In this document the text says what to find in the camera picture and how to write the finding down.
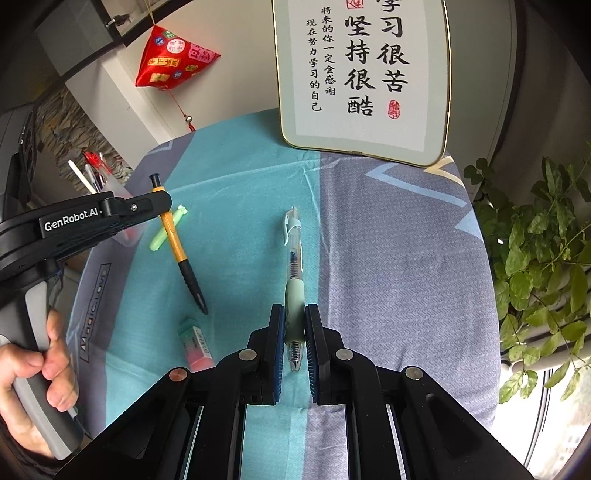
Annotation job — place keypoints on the orange and black mechanical pencil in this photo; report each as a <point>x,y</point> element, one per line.
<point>178,244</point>

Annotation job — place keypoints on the tall stack of papers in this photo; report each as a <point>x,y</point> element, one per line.
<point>69,124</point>

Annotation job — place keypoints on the person's left hand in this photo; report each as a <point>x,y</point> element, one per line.
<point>18,406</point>

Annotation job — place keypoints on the red pen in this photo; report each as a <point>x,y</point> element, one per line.
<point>94,159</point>

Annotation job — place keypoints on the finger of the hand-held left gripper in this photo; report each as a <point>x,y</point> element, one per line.
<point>147,205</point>

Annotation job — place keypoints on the white bookshelf cabinet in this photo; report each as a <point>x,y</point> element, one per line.
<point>240,69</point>

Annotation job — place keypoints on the translucent plastic pen cup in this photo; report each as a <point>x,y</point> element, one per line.
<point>113,187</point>

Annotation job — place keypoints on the white pen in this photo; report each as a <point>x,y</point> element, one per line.
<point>81,177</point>

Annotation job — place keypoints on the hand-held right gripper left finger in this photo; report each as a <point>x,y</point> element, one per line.
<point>277,350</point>

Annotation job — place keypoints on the green and pink eraser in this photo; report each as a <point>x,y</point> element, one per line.
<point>196,341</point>

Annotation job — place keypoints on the green leafy plant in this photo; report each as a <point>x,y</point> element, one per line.
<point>540,258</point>

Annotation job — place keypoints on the clear gel pen green grip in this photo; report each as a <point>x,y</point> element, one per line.
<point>293,258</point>

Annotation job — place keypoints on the calligraphy plaque with gold rim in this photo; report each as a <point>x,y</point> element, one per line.
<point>360,129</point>

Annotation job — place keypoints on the light green pen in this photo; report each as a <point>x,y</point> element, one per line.
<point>159,240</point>

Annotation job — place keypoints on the red pyramid hanging ornament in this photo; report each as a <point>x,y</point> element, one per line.
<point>175,55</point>

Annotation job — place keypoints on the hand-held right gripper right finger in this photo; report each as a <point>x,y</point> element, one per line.
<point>311,355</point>

